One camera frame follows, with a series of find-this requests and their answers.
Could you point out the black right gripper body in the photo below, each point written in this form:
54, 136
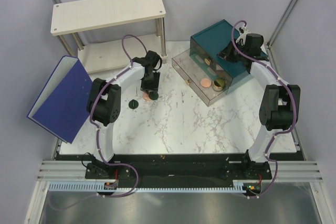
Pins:
234, 52

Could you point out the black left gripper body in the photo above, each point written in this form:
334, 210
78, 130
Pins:
150, 83

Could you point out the pink makeup sponge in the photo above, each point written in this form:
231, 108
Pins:
205, 82
146, 97

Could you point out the dark green jar lid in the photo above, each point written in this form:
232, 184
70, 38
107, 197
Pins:
133, 104

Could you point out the gold cosmetic jar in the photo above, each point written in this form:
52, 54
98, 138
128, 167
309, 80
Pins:
219, 84

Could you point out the smoked clear drawer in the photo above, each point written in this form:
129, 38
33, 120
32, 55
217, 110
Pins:
208, 63
192, 75

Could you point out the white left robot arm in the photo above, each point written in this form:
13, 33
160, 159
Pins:
104, 106

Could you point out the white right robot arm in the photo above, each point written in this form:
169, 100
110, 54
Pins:
279, 107

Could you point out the teal drawer cabinet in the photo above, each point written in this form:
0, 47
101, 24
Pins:
219, 47

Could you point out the white two-tier shelf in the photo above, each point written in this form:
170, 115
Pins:
85, 15

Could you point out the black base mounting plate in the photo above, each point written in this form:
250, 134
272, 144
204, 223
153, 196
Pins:
190, 170

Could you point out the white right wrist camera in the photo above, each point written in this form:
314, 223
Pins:
243, 32

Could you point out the blue ring binder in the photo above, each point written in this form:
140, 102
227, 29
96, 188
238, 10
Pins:
61, 105

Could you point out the light blue cable duct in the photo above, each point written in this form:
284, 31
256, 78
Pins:
103, 187

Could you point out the aluminium front rail frame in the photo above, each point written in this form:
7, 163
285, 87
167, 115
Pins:
281, 200

